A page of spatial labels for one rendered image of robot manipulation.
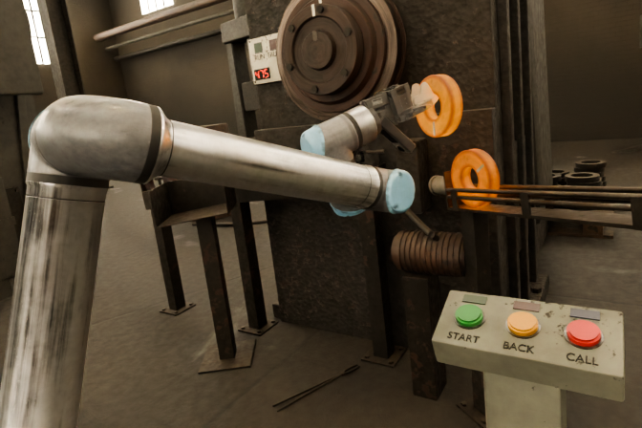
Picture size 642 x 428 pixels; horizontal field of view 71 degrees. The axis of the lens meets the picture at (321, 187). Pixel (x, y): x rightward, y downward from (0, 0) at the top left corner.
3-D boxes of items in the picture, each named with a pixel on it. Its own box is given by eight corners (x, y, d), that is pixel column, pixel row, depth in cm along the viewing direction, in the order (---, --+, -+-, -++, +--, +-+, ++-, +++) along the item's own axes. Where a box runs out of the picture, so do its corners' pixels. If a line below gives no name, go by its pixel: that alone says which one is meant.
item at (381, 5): (295, 124, 172) (278, -4, 163) (411, 114, 146) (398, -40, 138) (285, 126, 166) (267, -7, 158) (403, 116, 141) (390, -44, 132)
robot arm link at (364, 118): (368, 148, 101) (349, 146, 110) (385, 139, 102) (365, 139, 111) (353, 111, 99) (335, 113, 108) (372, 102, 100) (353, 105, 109)
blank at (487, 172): (477, 215, 123) (467, 217, 122) (452, 167, 130) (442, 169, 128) (510, 187, 110) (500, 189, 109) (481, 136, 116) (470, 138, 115)
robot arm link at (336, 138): (307, 171, 106) (290, 132, 103) (350, 149, 110) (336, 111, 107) (322, 176, 98) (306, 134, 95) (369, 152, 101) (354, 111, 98)
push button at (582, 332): (567, 325, 63) (567, 316, 62) (601, 330, 60) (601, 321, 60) (566, 348, 60) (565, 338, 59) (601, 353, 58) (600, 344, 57)
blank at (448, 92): (421, 79, 119) (411, 80, 118) (460, 68, 105) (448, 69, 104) (427, 138, 121) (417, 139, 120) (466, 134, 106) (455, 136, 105)
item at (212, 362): (196, 348, 189) (165, 181, 177) (258, 339, 190) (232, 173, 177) (183, 375, 169) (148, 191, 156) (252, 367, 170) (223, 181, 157)
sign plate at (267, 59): (257, 84, 189) (250, 40, 185) (308, 75, 174) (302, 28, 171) (253, 84, 187) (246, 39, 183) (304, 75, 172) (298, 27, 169)
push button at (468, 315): (460, 309, 71) (458, 301, 70) (486, 313, 69) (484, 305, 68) (454, 328, 68) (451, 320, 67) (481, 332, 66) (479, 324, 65)
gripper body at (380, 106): (411, 81, 104) (368, 100, 101) (422, 116, 106) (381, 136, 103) (394, 84, 111) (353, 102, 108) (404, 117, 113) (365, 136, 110)
